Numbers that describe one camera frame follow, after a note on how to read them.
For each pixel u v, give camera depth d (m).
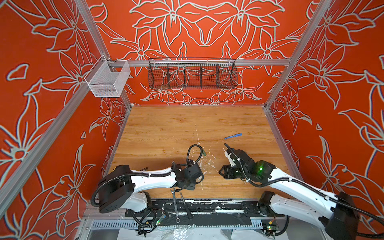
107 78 0.93
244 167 0.58
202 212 0.73
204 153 0.93
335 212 0.40
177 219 0.70
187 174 0.63
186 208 0.73
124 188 0.41
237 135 1.01
